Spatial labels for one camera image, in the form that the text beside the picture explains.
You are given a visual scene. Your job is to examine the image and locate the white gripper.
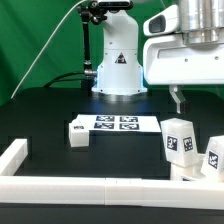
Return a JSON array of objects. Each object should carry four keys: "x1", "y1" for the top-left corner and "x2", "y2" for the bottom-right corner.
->
[{"x1": 143, "y1": 4, "x2": 224, "y2": 114}]

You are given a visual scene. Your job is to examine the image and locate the white round stool seat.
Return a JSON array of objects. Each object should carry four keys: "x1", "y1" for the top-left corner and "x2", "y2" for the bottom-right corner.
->
[{"x1": 170, "y1": 154, "x2": 224, "y2": 183}]

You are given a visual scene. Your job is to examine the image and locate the white marker sheet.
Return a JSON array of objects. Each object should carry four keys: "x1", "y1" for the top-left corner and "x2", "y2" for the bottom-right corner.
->
[{"x1": 72, "y1": 114, "x2": 161, "y2": 133}]

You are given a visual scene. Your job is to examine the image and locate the white front fence wall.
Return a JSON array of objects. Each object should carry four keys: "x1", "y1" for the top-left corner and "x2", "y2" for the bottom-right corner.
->
[{"x1": 0, "y1": 176, "x2": 224, "y2": 210}]

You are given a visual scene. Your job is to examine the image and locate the white fence wall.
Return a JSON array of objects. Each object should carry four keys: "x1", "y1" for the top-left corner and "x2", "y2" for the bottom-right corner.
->
[
  {"x1": 0, "y1": 176, "x2": 224, "y2": 210},
  {"x1": 0, "y1": 139, "x2": 28, "y2": 176}
]

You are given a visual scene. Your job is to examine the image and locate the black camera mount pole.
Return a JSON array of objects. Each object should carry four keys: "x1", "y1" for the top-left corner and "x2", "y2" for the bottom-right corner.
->
[{"x1": 78, "y1": 1, "x2": 107, "y2": 72}]

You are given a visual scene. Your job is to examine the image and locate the black camera on mount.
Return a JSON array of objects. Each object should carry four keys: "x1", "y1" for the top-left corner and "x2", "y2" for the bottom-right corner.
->
[{"x1": 93, "y1": 0, "x2": 133, "y2": 10}]

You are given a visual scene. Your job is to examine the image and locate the black cables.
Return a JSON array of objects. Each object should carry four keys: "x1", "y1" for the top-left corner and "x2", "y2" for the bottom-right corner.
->
[{"x1": 43, "y1": 69, "x2": 98, "y2": 89}]

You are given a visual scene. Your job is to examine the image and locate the white cable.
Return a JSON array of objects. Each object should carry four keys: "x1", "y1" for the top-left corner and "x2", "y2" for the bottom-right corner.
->
[{"x1": 10, "y1": 0, "x2": 88, "y2": 100}]

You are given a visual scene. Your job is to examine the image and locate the white left fence wall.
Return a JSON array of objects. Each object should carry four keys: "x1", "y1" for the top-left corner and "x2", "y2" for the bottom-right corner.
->
[{"x1": 0, "y1": 139, "x2": 28, "y2": 176}]

